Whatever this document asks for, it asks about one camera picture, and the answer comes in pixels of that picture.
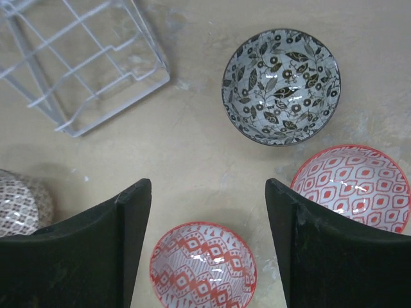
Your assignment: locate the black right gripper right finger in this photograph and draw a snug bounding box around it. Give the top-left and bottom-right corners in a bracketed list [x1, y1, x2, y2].
[265, 178, 410, 307]

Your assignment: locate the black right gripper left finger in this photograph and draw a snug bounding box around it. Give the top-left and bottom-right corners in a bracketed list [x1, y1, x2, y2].
[1, 178, 152, 307]

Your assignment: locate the brown lattice pattern bowl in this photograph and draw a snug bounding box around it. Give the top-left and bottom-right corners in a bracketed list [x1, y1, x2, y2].
[1, 169, 54, 237]

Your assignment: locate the red diamond dot bowl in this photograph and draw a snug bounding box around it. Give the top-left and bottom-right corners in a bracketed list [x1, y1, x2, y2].
[291, 144, 410, 234]

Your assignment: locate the black floral pattern bowl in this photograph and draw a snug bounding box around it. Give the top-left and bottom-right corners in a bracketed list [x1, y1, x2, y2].
[221, 28, 341, 146]

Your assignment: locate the white wire dish rack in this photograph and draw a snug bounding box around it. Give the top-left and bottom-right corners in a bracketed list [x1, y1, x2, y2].
[1, 1, 171, 137]

